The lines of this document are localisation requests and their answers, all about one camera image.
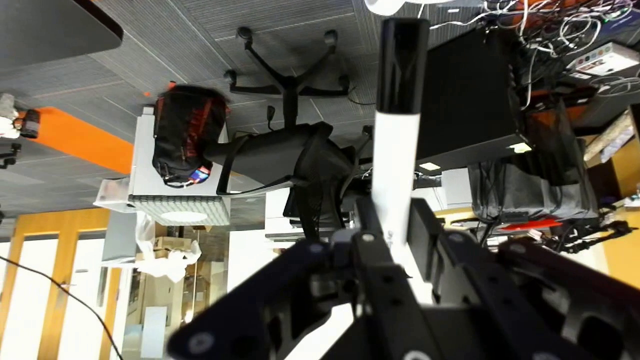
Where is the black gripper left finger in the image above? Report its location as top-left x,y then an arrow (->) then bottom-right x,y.
166,239 -> 331,360

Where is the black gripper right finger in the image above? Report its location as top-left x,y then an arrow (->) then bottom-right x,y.
409,199 -> 640,360

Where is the black and white marker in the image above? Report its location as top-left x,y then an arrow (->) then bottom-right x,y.
373,18 -> 430,247

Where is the black office chair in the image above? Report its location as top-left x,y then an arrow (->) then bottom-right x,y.
204,26 -> 371,239

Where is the grey metal cabinet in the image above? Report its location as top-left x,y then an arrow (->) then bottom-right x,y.
95,106 -> 230,225

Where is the black and red backpack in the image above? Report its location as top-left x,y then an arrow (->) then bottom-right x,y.
152,83 -> 228,188

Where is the black computer tower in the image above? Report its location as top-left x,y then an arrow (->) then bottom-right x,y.
418,29 -> 530,169

